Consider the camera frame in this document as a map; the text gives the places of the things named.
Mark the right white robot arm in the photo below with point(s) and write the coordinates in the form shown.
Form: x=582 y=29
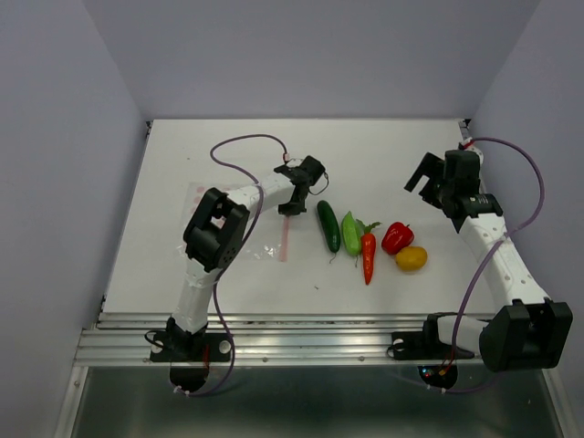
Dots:
x=529 y=329

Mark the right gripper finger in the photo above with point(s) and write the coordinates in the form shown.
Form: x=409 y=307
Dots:
x=431 y=166
x=431 y=193

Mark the red bell pepper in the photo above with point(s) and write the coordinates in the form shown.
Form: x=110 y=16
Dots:
x=397 y=237

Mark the aluminium rail frame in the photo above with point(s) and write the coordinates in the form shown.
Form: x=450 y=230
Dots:
x=313 y=353

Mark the orange carrot with leaves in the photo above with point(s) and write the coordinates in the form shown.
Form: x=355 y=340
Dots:
x=368 y=248

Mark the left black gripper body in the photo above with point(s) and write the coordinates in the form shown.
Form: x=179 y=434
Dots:
x=300 y=202

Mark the yellow lemon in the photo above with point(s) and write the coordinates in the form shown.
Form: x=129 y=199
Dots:
x=411 y=258

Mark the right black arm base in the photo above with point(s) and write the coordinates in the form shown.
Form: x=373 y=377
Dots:
x=437 y=370

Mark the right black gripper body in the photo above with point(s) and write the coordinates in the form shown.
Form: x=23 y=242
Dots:
x=447 y=191

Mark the dark green cucumber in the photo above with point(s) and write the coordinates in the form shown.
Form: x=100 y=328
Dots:
x=329 y=226

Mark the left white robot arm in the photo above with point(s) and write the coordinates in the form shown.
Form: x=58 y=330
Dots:
x=216 y=232

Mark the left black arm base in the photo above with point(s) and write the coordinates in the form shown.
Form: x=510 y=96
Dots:
x=190 y=357

